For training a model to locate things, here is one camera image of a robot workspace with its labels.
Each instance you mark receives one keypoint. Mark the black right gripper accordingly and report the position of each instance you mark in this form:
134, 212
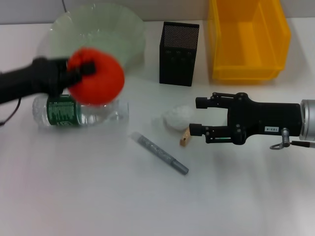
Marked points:
270, 118

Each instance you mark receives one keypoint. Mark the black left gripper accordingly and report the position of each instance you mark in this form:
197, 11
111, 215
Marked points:
37, 76

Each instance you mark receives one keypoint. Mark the white paper ball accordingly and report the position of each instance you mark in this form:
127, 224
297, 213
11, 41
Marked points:
179, 116

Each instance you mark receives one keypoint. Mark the red-orange fruit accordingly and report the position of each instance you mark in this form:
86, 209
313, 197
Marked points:
103, 83

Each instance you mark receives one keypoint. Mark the small tan wooden block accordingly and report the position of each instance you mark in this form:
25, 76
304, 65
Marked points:
184, 140

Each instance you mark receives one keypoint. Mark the clear green-label water bottle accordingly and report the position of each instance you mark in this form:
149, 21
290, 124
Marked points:
59, 114

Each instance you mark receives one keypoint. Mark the translucent green glass fruit plate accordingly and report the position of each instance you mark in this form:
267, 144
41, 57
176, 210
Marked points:
103, 32

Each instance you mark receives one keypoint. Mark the grey marker pen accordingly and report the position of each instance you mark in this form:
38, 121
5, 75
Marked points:
160, 153

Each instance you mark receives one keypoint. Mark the black mesh pen holder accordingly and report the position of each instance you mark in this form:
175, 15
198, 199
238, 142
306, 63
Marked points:
178, 61

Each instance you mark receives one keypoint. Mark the yellow plastic bin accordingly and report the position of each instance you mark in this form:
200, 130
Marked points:
246, 49

